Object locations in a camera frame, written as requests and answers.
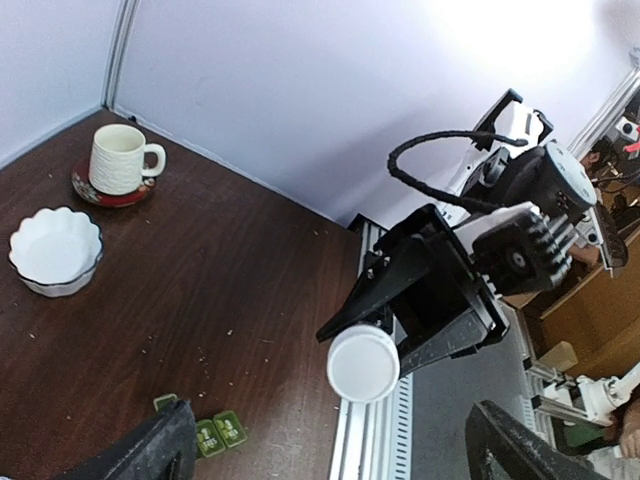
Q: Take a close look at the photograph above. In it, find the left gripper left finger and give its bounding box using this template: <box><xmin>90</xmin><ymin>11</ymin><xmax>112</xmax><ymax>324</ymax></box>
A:
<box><xmin>55</xmin><ymin>400</ymin><xmax>198</xmax><ymax>480</ymax></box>

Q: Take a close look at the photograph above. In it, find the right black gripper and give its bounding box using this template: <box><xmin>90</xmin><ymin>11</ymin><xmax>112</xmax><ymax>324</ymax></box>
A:
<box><xmin>316</xmin><ymin>204</ymin><xmax>510</xmax><ymax>377</ymax></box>

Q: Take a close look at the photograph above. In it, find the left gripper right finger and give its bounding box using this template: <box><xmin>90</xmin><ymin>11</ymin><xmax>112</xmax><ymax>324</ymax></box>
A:
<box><xmin>465</xmin><ymin>400</ymin><xmax>602</xmax><ymax>480</ymax></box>

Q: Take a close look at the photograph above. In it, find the green weekly pill organizer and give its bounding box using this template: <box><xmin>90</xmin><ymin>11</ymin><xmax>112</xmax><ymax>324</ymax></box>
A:
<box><xmin>152</xmin><ymin>393</ymin><xmax>249</xmax><ymax>460</ymax></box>

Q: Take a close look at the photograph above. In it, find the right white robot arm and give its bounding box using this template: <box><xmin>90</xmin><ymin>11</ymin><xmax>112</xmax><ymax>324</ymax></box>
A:
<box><xmin>316</xmin><ymin>90</ymin><xmax>597</xmax><ymax>375</ymax></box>

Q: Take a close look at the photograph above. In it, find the cardboard box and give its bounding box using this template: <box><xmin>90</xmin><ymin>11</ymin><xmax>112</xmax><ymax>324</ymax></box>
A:
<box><xmin>507</xmin><ymin>245</ymin><xmax>639</xmax><ymax>378</ymax></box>

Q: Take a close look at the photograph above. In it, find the white scalloped dish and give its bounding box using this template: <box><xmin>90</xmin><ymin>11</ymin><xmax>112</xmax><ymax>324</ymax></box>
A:
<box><xmin>8</xmin><ymin>206</ymin><xmax>104</xmax><ymax>298</ymax></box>

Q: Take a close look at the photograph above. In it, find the red round coaster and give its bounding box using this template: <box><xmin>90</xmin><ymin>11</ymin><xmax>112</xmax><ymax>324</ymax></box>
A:
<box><xmin>70</xmin><ymin>158</ymin><xmax>157</xmax><ymax>209</ymax></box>

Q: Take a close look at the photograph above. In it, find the cream ribbed mug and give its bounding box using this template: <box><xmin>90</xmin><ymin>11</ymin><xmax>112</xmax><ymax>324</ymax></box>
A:
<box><xmin>88</xmin><ymin>124</ymin><xmax>167</xmax><ymax>196</ymax></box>

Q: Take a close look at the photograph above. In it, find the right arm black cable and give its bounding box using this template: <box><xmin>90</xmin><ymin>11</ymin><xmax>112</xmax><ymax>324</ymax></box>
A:
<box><xmin>387</xmin><ymin>129</ymin><xmax>530</xmax><ymax>214</ymax></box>

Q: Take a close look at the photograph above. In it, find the aluminium front rail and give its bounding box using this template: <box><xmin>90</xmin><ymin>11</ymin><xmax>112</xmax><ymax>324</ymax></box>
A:
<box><xmin>327</xmin><ymin>212</ymin><xmax>431</xmax><ymax>480</ymax></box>

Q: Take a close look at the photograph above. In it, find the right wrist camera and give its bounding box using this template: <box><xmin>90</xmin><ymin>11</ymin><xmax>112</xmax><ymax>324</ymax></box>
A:
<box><xmin>472</xmin><ymin>211</ymin><xmax>577</xmax><ymax>296</ymax></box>

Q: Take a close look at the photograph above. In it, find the right aluminium frame post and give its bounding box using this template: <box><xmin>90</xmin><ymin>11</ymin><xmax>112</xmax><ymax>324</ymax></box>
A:
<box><xmin>101</xmin><ymin>0</ymin><xmax>140</xmax><ymax>111</ymax></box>

